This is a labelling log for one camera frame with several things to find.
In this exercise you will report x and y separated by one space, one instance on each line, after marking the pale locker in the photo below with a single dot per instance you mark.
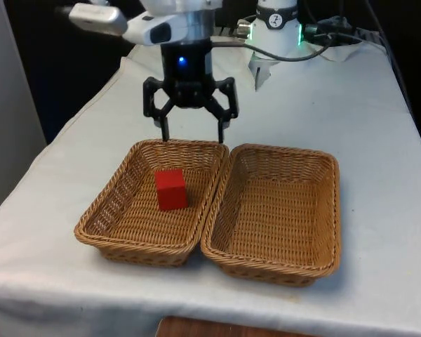
10 123

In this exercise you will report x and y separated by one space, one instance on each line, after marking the wicker basket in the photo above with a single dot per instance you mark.
137 228
273 224

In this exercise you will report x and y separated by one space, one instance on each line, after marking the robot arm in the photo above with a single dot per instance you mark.
277 38

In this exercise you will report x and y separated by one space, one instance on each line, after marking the red cube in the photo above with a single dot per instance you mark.
171 191

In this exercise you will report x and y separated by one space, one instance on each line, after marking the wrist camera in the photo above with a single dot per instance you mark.
96 17

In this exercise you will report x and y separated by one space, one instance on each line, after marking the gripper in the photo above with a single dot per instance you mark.
187 73

